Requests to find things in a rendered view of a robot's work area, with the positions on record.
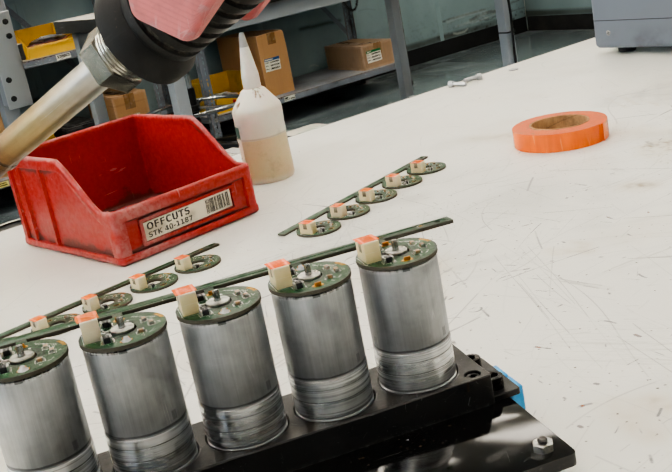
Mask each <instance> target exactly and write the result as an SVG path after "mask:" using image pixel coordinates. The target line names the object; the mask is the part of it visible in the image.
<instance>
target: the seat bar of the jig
mask: <svg viewBox="0 0 672 472"><path fill-rule="evenodd" d="M452 345H453V344H452ZM453 352H454V358H455V364H456V370H457V375H456V377H455V378H454V379H453V380H452V381H451V382H449V383H448V384H446V385H444V386H442V387H440V388H438V389H435V390H432V391H428V392H424V393H417V394H396V393H391V392H388V391H385V390H383V389H382V388H381V387H380V383H379V378H378V372H377V367H374V368H371V369H369V373H370V378H371V383H372V388H373V394H374V401H373V403H372V404H371V405H370V406H369V407H368V408H367V409H365V410H364V411H362V412H361V413H359V414H356V415H354V416H352V417H349V418H346V419H342V420H338V421H332V422H310V421H305V420H302V419H300V418H299V417H298V416H297V415H296V411H295V406H294V401H293V397H292V393H290V394H287V395H284V396H282V398H283V403H284V408H285V412H286V417H287V421H288V427H287V429H286V431H285V432H284V433H283V434H282V435H281V436H279V437H278V438H276V439H275V440H273V441H271V442H269V443H267V444H265V445H262V446H260V447H257V448H253V449H249V450H244V451H237V452H224V451H218V450H215V449H213V448H211V447H210V446H209V445H208V440H207V436H206V432H205V428H204V424H203V421H201V422H198V423H194V424H192V428H193V432H194V436H195V440H196V445H197V449H198V454H197V456H196V458H195V459H194V460H193V461H192V462H191V463H190V464H189V465H188V466H186V467H185V468H183V469H182V470H180V471H178V472H293V471H296V470H299V469H302V468H305V467H308V466H311V465H314V464H317V463H320V462H323V461H326V460H329V459H332V458H335V457H338V456H341V455H344V454H347V453H350V452H353V451H356V450H359V449H362V448H365V447H368V446H371V445H374V444H377V443H380V442H383V441H385V440H388V439H391V438H394V437H397V436H400V435H403V434H406V433H409V432H412V431H415V430H418V429H421V428H424V427H427V426H430V425H433V424H436V423H439V422H442V421H445V420H448V419H451V418H454V417H457V416H460V415H463V414H466V413H469V412H472V411H475V410H478V409H481V408H484V407H487V406H490V405H493V404H495V399H494V393H493V386H492V379H491V374H490V373H489V372H487V371H486V370H485V369H484V368H482V367H481V366H480V365H478V364H477V363H476V362H475V361H473V360H472V359H471V358H469V357H468V356H467V355H466V354H465V353H463V352H462V351H461V350H460V349H458V348H457V347H456V346H455V345H453ZM97 456H98V459H99V463H100V466H101V470H102V472H115V470H114V466H113V463H112V459H111V455H110V452H109V450H108V451H105V452H102V453H99V454H97Z"/></svg>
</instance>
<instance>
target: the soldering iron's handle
mask: <svg viewBox="0 0 672 472"><path fill-rule="evenodd" d="M263 1H264V0H224V2H223V3H222V4H221V6H220V7H219V9H218V10H217V12H216V13H215V15H214V16H213V18H212V19H211V20H210V22H209V23H208V25H207V26H206V28H205V29H204V31H203V32H202V34H201V35H200V36H199V37H198V38H197V39H194V40H191V41H182V40H180V39H178V38H176V37H174V36H172V35H170V34H167V33H165V32H163V31H161V30H159V29H157V28H155V27H153V26H151V25H149V24H146V23H144V22H142V21H140V20H138V19H137V18H136V17H135V16H134V15H133V13H132V11H131V8H130V4H129V0H95V4H94V16H95V21H96V25H97V28H98V31H99V33H100V35H101V37H102V39H103V41H104V43H105V44H106V46H107V47H108V49H109V50H110V51H111V53H112V54H113V55H114V56H115V58H116V59H117V60H118V61H119V62H120V63H121V64H122V65H123V66H125V67H126V68H127V69H128V70H129V71H131V72H132V73H133V74H135V75H137V76H138V77H140V78H142V79H144V80H146V81H149V82H152V83H156V84H163V85H166V84H172V83H175V82H177V81H178V80H180V79H181V78H182V77H183V76H185V75H186V74H187V73H188V72H189V71H190V70H191V69H192V68H193V66H194V63H195V59H196V55H197V54H198V53H199V52H200V51H201V50H203V49H204V48H205V47H207V46H208V45H209V44H210V43H211V42H212V41H214V40H215V39H217V38H218V37H219V36H220V35H221V34H223V32H225V31H227V30H228V29H229V28H230V27H231V26H233V25H234V24H235V23H236V22H238V21H239V20H240V19H241V18H243V17H244V16H245V15H246V14H247V13H249V12H250V11H251V10H253V9H254V8H255V7H256V6H258V4H259V3H261V2H263Z"/></svg>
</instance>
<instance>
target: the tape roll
mask: <svg viewBox="0 0 672 472"><path fill-rule="evenodd" d="M512 134H513V141H514V147H515V149H517V150H519V151H522V152H527V153H555V152H564V151H571V150H576V149H581V148H585V147H589V146H592V145H595V144H597V143H600V142H602V141H605V140H606V139H607V138H608V137H609V126H608V118H607V115H606V114H604V113H601V112H596V111H568V112H559V113H552V114H547V115H542V116H537V117H534V118H530V119H527V120H524V121H522V122H520V123H518V124H516V125H515V126H514V127H513V128H512Z"/></svg>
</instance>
